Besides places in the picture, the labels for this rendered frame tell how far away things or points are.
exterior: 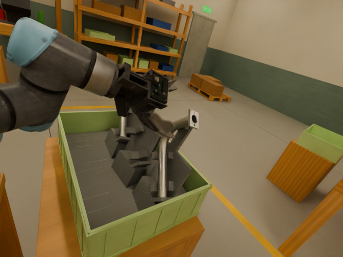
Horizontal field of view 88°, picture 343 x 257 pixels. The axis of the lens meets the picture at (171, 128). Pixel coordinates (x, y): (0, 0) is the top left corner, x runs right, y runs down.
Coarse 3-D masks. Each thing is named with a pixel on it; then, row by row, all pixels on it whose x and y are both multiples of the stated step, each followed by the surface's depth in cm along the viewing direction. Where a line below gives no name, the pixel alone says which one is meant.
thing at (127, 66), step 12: (120, 72) 35; (132, 72) 36; (156, 72) 39; (120, 84) 34; (132, 84) 34; (144, 84) 37; (156, 84) 38; (108, 96) 36; (132, 96) 40; (144, 96) 37; (156, 96) 38; (132, 108) 41; (144, 108) 42
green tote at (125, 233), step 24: (72, 120) 85; (96, 120) 92; (72, 168) 55; (192, 168) 70; (72, 192) 57; (192, 192) 58; (144, 216) 49; (168, 216) 58; (192, 216) 69; (96, 240) 43; (120, 240) 49; (144, 240) 56
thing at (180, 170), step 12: (180, 132) 63; (168, 144) 66; (180, 144) 62; (180, 156) 60; (156, 168) 68; (168, 168) 63; (180, 168) 58; (144, 180) 62; (156, 180) 66; (168, 180) 61; (180, 180) 57; (132, 192) 66; (144, 192) 60; (156, 192) 60; (168, 192) 60; (144, 204) 59
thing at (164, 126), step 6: (156, 114) 42; (156, 120) 43; (162, 120) 42; (168, 120) 42; (162, 126) 44; (168, 126) 43; (174, 126) 42; (162, 132) 44; (168, 132) 46; (174, 138) 47
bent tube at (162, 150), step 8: (192, 112) 54; (176, 120) 59; (184, 120) 55; (192, 120) 57; (176, 128) 59; (160, 144) 61; (160, 152) 60; (160, 160) 59; (160, 168) 58; (160, 176) 57; (160, 184) 56; (160, 192) 55
